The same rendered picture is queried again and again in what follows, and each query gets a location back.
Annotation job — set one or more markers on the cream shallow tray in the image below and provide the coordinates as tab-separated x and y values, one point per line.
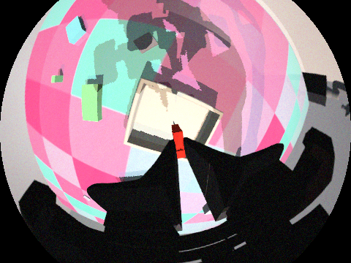
156	107

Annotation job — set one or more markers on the small green block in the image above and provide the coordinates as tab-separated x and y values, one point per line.
57	78

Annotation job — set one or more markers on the red fuse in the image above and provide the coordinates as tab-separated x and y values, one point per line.
178	136

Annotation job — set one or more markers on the light green rectangular block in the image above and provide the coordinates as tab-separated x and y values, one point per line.
92	102

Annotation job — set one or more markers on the light blue rectangular block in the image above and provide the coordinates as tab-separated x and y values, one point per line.
75	30

